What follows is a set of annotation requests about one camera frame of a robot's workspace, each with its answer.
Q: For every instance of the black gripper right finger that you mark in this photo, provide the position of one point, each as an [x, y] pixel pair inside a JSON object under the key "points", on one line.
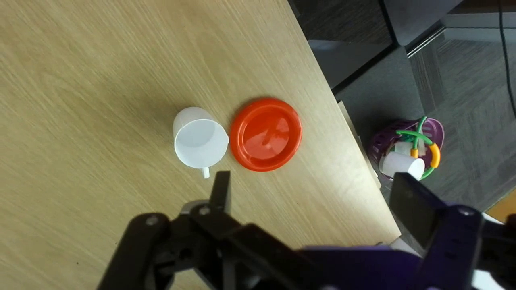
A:
{"points": [[457, 241]]}

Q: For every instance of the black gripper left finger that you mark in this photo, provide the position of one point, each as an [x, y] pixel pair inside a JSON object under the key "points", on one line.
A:
{"points": [[220, 235]]}

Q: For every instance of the white toy mug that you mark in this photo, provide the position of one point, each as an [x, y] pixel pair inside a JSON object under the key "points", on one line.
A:
{"points": [[400, 162]]}

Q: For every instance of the purple plastic basket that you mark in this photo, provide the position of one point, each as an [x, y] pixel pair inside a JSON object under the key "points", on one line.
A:
{"points": [[381, 138]]}

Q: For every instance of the dark cabinet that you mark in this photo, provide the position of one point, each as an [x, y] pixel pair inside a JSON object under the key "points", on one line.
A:
{"points": [[349, 32]]}

